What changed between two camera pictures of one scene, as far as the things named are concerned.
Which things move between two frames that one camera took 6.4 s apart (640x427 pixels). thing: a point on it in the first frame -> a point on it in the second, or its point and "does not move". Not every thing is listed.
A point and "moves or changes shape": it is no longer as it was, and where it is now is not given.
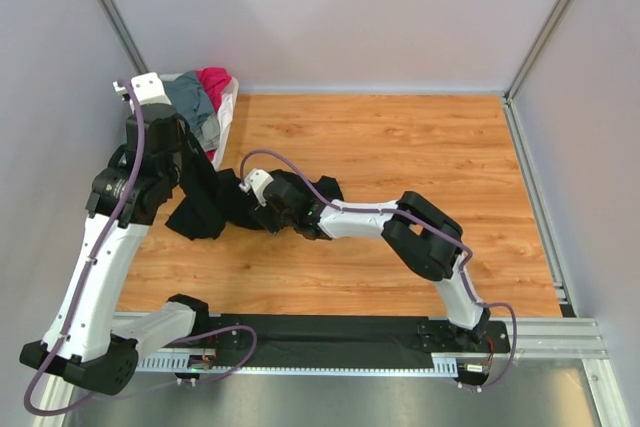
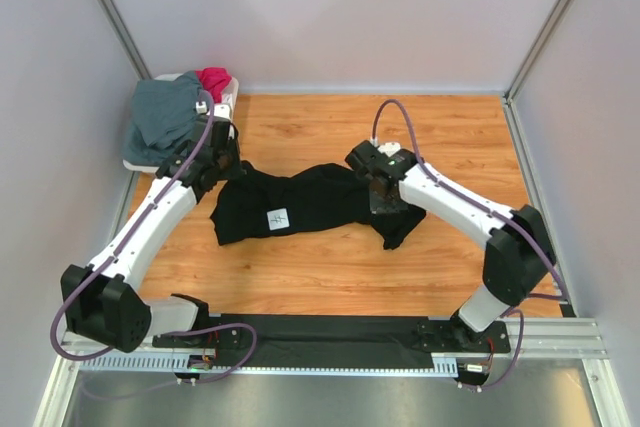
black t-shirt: x=213 y=204 moves or changes shape
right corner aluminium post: x=510 y=93 does not move
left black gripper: x=182 y=130 -> x=233 y=144
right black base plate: x=439 y=336 does not move
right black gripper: x=264 y=215 -> x=378 y=208
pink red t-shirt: x=214 y=80 does not move
